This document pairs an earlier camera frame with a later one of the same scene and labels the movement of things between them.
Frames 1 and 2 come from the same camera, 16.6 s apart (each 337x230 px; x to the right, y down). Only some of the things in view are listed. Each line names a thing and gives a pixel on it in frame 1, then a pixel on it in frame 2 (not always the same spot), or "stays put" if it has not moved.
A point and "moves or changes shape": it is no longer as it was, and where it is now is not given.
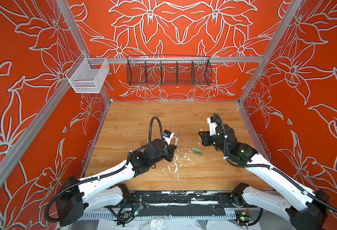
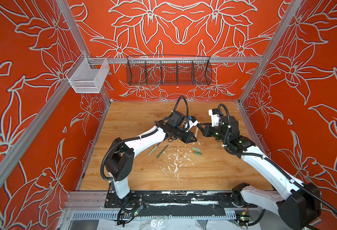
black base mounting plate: x=183 y=199 stays put
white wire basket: x=87 y=74 stays put
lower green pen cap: x=197 y=153 stays put
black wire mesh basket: x=168 y=70 stays put
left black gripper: x=171 y=148 -> x=186 y=137
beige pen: x=176 y=140 moves or changes shape
